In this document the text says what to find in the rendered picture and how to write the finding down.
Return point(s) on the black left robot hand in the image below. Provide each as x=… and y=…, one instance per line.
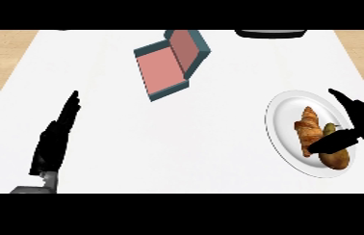
x=54, y=139

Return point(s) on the teal and pink open box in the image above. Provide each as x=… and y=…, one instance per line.
x=172, y=64

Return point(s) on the brown-green pear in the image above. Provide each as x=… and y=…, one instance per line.
x=335, y=158

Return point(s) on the brown croissant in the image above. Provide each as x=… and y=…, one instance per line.
x=309, y=128

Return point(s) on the black appliance with grey top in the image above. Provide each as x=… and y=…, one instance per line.
x=272, y=33

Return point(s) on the white oval plate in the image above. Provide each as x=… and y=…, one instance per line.
x=291, y=129

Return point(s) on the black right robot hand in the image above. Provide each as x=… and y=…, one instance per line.
x=349, y=117

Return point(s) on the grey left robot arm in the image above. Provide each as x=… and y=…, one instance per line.
x=41, y=184

